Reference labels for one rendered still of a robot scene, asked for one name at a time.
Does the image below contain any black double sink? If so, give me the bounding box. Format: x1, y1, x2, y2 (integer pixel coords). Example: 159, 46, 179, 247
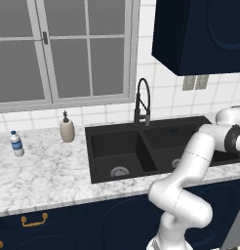
84, 115, 240, 185

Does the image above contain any black spring tap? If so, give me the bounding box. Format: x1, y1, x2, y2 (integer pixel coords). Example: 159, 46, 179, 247
134, 77, 152, 127

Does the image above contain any beige soap dispenser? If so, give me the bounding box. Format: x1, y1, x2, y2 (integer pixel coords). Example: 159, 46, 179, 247
59, 110, 76, 144

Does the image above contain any grey framed window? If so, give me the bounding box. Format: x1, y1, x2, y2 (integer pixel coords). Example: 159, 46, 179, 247
0, 0, 141, 114

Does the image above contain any navy base cupboard run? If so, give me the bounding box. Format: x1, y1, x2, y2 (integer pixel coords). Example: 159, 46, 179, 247
0, 178, 240, 250

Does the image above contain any small water bottle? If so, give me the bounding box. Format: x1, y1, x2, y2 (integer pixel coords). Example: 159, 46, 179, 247
9, 130, 25, 158

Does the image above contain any grey window latch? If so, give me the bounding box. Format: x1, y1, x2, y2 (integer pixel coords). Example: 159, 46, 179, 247
41, 30, 49, 46

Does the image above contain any grey wall socket plate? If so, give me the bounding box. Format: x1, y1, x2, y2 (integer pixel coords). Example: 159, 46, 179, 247
194, 74, 210, 91
181, 75, 196, 92

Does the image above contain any navy wall cupboard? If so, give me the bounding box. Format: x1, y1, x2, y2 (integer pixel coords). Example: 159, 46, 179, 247
151, 0, 240, 77

